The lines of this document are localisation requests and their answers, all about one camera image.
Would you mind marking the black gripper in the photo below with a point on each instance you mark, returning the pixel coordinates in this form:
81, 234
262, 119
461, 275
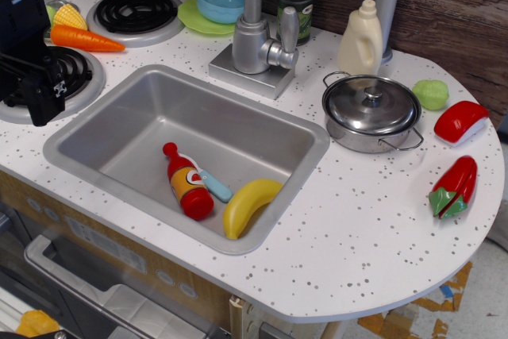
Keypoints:
41, 85

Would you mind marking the steel pot lid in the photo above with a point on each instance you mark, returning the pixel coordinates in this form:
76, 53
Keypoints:
371, 105

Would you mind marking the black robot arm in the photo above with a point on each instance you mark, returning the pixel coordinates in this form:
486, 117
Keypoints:
23, 26

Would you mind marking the small steel pot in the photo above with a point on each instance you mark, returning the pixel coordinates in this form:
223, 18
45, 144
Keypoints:
404, 141

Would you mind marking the black burner front left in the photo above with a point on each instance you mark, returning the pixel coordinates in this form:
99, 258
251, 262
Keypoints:
84, 80

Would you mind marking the orange toy carrot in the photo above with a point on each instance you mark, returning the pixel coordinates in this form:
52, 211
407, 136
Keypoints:
67, 36

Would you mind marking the green toy apple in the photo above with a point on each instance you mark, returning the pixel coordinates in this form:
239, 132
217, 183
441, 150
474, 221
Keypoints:
51, 14

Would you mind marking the yellow toy corn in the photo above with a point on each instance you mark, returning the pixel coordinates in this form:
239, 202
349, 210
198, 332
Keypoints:
68, 15

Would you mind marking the grey toy sink basin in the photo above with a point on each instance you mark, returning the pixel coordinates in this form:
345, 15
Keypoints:
116, 144

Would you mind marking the black burner back right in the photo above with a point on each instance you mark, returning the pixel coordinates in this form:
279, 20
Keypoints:
135, 23

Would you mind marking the green toy plate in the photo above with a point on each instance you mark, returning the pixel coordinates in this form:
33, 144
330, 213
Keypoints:
190, 16

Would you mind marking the red toy ketchup bottle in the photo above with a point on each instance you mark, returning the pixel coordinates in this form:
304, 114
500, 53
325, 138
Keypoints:
187, 185

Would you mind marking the blue toy bowl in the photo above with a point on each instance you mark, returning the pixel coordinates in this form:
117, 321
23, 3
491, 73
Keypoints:
221, 11

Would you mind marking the blue toy knife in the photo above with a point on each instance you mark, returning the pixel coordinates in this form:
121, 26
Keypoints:
215, 187

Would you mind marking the silver toy faucet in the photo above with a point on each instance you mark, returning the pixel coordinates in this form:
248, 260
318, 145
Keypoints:
255, 61

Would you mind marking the yellow toy on floor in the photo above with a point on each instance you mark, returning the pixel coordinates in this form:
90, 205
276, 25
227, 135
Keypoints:
35, 323

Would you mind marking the yellow toy banana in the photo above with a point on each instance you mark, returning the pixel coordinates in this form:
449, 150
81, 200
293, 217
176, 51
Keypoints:
245, 203

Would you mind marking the dark green toy can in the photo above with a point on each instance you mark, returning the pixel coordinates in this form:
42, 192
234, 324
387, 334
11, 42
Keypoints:
304, 10

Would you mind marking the cream toy detergent bottle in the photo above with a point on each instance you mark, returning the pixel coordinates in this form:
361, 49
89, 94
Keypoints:
361, 47

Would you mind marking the light green toy vegetable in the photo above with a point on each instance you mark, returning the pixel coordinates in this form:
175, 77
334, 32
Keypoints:
432, 94

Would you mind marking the red white toy sushi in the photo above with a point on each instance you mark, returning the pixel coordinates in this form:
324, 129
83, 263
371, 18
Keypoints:
460, 122

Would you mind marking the red toy chili pepper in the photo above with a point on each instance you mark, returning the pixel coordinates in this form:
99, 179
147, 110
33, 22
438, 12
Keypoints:
454, 190

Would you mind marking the toy oven door handle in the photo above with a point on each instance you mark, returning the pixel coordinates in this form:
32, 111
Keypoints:
103, 306

